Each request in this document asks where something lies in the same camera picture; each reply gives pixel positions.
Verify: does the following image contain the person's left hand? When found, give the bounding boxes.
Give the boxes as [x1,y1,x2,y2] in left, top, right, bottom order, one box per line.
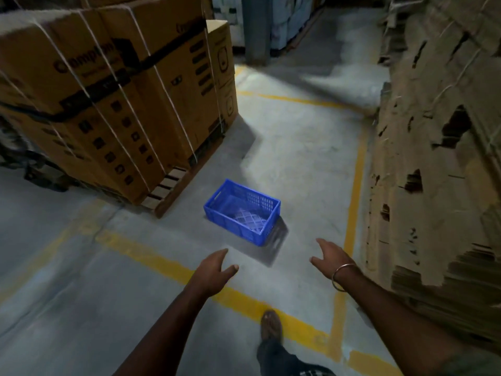
[191,248,239,298]

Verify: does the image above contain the person's right hand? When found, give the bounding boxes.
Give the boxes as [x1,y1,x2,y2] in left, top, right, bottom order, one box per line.
[310,238,357,280]

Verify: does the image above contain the person's left forearm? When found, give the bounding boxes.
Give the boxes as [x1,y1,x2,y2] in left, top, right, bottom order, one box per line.
[113,285,214,376]

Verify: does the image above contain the person's right forearm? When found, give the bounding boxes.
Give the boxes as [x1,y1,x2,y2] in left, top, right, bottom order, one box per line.
[336,266,470,376]

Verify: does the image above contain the silver metal bangle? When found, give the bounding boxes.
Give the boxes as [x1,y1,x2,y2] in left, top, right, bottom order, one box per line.
[331,263,359,293]

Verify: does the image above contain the blue plastic crate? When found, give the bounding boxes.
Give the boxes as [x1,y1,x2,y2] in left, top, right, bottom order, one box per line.
[203,179,282,247]

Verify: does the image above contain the brown shoe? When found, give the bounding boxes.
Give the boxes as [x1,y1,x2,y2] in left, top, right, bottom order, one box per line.
[260,310,283,346]

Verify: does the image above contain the wooden pallet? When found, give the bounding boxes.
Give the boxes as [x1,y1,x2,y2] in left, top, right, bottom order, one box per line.
[139,131,228,219]

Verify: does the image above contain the dark trouser leg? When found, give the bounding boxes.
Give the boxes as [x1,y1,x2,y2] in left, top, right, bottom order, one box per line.
[256,337,338,376]

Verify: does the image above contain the stack of flat cardboard sheets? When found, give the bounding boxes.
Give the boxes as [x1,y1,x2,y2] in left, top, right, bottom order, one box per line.
[364,0,501,345]

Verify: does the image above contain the grey shirt sleeve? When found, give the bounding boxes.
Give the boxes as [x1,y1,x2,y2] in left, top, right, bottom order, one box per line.
[438,346,501,376]

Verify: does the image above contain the grey pillar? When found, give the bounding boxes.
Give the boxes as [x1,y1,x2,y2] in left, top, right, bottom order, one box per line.
[241,0,273,66]

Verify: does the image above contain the stack of pale wrapped boxes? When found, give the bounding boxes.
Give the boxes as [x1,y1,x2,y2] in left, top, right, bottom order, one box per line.
[212,0,325,51]

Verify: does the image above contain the large strapped cardboard box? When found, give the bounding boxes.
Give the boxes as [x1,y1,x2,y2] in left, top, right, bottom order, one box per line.
[0,0,224,206]

